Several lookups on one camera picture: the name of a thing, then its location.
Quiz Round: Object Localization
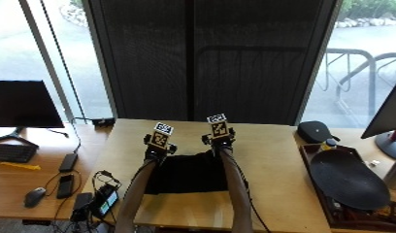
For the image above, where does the grey monitor with round stand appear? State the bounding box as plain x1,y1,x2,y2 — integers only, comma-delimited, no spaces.
360,82,396,160

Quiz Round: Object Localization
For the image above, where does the black keyboard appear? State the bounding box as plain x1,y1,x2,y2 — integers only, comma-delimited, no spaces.
0,143,39,164

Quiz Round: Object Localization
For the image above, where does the black power adapter brick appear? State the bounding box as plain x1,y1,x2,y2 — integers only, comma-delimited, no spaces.
58,152,79,173

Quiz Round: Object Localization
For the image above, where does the smartphone with lit screen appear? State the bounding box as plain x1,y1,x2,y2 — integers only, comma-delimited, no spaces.
91,183,121,217

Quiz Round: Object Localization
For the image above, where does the black computer mouse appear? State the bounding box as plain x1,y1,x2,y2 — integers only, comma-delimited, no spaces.
23,186,49,209

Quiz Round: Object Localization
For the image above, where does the white marker cube on left glove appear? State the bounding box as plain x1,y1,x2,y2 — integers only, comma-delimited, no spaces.
148,121,175,150

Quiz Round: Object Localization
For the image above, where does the dark wooden tray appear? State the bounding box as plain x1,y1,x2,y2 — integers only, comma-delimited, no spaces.
299,143,396,231

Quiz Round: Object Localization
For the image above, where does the black oval case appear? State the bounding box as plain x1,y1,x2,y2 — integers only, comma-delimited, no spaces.
296,120,340,145

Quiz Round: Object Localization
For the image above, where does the yellow flat tool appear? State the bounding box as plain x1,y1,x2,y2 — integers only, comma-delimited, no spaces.
0,161,42,171

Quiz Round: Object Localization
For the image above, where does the small black box device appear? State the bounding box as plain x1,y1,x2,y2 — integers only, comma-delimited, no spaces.
70,192,95,223

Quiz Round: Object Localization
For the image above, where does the person's left hand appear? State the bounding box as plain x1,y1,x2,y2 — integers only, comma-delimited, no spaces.
143,132,179,162

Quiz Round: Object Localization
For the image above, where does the black roller blind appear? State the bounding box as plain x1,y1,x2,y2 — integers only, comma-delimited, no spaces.
82,0,340,126

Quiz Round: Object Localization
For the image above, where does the black oval plate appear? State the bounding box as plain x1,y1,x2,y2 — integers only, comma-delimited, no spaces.
310,149,392,212

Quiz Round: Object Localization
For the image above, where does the black cable plug box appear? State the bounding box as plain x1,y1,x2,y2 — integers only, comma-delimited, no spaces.
91,116,117,128

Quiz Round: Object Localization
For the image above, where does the black cloth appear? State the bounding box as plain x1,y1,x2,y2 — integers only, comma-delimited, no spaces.
143,150,250,196

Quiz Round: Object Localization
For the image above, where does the black computer monitor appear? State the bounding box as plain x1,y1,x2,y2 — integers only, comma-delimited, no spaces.
0,80,67,149

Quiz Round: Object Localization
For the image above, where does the person's right hand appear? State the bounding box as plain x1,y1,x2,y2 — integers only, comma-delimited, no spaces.
200,126,238,152

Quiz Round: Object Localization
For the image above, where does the white marker cube on right glove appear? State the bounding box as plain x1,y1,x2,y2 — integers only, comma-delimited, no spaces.
206,113,231,139

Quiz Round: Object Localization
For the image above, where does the metal bicycle rack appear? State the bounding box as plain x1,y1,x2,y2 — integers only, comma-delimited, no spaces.
318,48,396,129

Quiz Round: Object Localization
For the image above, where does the white marker cube on glove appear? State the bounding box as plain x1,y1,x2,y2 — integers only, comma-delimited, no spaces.
206,113,231,139
148,121,175,150

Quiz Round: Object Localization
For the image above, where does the black smartphone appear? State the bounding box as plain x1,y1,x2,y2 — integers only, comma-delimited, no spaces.
57,174,75,200

